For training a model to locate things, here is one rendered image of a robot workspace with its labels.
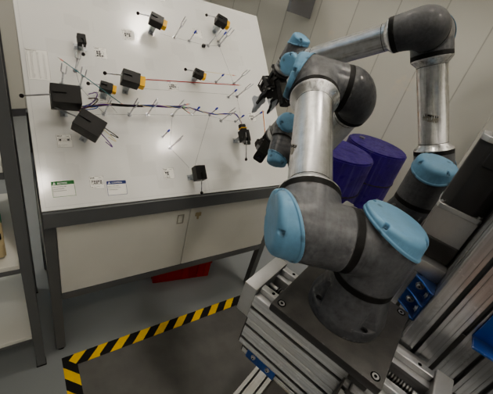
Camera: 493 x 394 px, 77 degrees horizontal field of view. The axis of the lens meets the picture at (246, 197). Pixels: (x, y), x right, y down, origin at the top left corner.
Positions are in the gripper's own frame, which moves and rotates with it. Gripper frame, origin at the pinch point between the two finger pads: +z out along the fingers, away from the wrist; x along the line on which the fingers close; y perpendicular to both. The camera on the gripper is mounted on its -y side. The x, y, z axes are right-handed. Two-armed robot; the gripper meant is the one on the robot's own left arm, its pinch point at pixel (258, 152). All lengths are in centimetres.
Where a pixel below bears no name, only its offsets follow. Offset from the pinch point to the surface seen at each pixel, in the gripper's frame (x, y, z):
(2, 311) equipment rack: 51, -121, 31
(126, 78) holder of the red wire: 60, -15, -14
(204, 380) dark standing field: -46, -103, 35
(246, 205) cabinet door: -12.7, -17.8, 27.3
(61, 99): 66, -38, -25
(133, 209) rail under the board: 29, -54, -3
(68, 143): 61, -47, -11
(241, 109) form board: 19.3, 20.3, 16.7
